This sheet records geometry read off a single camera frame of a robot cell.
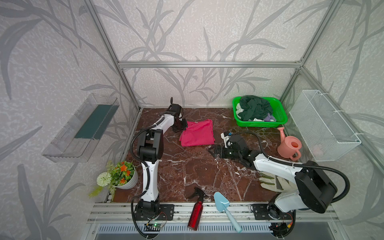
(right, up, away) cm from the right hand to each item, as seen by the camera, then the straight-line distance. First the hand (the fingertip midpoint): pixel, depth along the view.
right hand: (213, 146), depth 85 cm
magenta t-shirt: (-8, +6, +15) cm, 18 cm away
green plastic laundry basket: (+51, +19, +22) cm, 58 cm away
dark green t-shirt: (+30, +24, +19) cm, 44 cm away
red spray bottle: (-10, -31, -16) cm, 36 cm away
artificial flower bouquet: (-46, -10, -16) cm, 49 cm away
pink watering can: (+44, -1, 0) cm, 44 cm away
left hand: (-16, +13, +18) cm, 28 cm away
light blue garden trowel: (+4, -29, -8) cm, 30 cm away
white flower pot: (-43, -17, -11) cm, 47 cm away
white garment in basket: (+23, +23, +30) cm, 44 cm away
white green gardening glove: (+36, -20, -2) cm, 41 cm away
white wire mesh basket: (+47, +9, -22) cm, 52 cm away
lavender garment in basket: (+42, +17, +22) cm, 51 cm away
